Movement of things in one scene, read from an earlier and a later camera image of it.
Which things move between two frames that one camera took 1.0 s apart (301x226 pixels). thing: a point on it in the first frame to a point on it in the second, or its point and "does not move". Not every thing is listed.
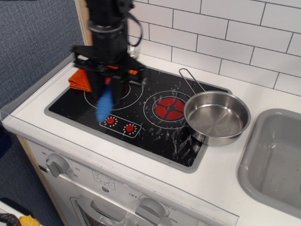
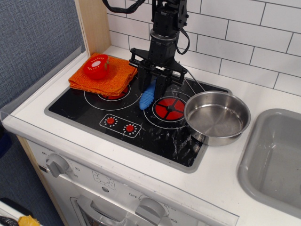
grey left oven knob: x=56 y=164 does not move
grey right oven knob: x=150 y=211 does not move
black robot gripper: x=108 y=55 to x=161 y=59
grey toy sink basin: x=269 y=160 does not move
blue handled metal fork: x=104 y=105 to x=147 y=98
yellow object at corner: x=28 y=221 does not move
